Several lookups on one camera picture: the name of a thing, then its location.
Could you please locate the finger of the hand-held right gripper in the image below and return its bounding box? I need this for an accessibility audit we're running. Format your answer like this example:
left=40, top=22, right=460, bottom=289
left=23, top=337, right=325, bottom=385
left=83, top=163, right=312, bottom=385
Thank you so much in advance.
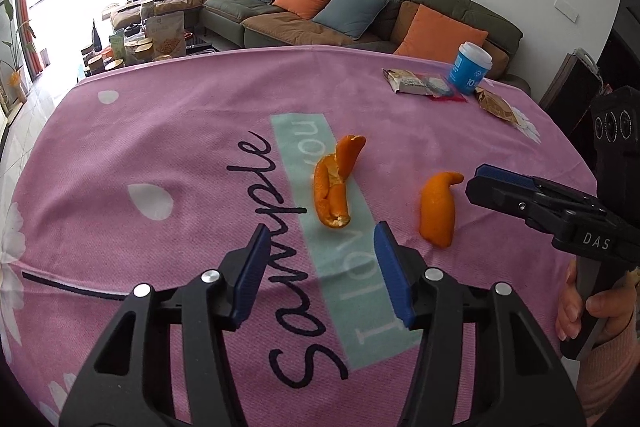
left=475, top=163, right=609, bottom=214
left=465, top=177, right=567, bottom=234

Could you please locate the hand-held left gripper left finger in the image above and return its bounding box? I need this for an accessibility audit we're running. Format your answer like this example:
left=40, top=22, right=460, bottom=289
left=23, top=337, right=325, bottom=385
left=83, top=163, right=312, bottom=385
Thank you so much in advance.
left=59, top=223, right=273, bottom=427

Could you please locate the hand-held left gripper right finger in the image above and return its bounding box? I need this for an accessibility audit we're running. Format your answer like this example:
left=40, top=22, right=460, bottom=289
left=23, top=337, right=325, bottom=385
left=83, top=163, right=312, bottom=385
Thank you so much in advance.
left=372, top=221, right=586, bottom=427

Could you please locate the smooth orange peel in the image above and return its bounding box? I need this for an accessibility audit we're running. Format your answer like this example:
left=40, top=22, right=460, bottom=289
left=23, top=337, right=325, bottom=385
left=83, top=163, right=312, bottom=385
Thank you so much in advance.
left=419, top=172, right=465, bottom=249

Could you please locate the split orange peel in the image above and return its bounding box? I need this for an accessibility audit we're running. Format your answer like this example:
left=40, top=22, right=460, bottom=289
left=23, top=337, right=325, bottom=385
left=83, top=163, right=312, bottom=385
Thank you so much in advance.
left=312, top=134, right=367, bottom=229

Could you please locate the person's right forearm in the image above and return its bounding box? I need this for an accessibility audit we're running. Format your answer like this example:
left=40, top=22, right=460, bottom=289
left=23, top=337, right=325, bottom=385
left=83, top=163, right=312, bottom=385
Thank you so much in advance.
left=575, top=319, right=640, bottom=427

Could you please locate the person's right hand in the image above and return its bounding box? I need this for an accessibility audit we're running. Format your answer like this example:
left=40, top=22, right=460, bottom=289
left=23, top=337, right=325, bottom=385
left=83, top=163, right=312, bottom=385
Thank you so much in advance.
left=555, top=259, right=640, bottom=348

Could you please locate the brown crumpled wrapper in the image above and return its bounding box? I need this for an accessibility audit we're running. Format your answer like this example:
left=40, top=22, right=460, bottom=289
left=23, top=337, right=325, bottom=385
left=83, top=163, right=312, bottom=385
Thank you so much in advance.
left=474, top=87, right=522, bottom=126

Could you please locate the blue paper cup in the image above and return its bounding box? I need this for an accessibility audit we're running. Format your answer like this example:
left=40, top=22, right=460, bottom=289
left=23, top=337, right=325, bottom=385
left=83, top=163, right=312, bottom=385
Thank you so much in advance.
left=446, top=41, right=493, bottom=96

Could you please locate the white and brown wrapper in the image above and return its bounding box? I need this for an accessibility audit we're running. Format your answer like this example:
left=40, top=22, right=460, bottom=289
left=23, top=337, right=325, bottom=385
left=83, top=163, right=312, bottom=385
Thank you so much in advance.
left=382, top=68, right=468, bottom=104

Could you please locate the pink floral printed blanket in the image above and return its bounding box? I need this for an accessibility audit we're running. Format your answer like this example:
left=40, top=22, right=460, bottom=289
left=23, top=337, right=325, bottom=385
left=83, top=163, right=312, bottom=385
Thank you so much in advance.
left=0, top=46, right=601, bottom=427

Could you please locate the green and brown sofa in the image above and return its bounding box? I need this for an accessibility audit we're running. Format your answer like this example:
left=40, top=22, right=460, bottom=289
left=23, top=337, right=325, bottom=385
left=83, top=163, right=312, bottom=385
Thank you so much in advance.
left=200, top=0, right=532, bottom=94

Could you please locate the large blue-grey cushion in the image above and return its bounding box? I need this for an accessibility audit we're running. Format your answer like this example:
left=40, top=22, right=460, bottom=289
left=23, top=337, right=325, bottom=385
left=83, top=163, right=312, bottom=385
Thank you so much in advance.
left=312, top=0, right=391, bottom=40

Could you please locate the glass coffee table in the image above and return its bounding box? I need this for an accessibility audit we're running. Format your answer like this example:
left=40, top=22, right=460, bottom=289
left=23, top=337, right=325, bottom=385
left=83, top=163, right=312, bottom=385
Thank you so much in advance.
left=75, top=32, right=217, bottom=82

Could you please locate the cluttered coffee table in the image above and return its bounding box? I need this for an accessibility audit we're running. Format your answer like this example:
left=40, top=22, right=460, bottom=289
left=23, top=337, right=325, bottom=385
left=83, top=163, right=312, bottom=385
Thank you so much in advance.
left=82, top=2, right=188, bottom=75

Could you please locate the tall potted leafy plant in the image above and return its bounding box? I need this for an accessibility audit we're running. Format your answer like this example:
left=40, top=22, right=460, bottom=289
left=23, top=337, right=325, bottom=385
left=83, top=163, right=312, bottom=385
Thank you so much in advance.
left=0, top=0, right=37, bottom=104

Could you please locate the orange curtain by plant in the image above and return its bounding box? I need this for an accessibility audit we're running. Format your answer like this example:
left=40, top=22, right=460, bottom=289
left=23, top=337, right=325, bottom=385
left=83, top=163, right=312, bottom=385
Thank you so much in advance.
left=15, top=0, right=47, bottom=78

